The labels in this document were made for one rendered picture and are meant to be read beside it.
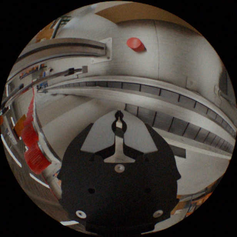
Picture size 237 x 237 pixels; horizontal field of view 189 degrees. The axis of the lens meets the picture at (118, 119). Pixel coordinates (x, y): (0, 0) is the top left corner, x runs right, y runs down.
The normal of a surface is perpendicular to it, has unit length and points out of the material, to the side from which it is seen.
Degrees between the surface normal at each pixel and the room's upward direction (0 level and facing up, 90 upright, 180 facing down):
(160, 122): 0
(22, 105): 90
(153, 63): 0
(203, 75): 0
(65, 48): 90
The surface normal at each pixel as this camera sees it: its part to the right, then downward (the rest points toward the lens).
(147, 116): -0.50, 0.47
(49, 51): 0.87, 0.28
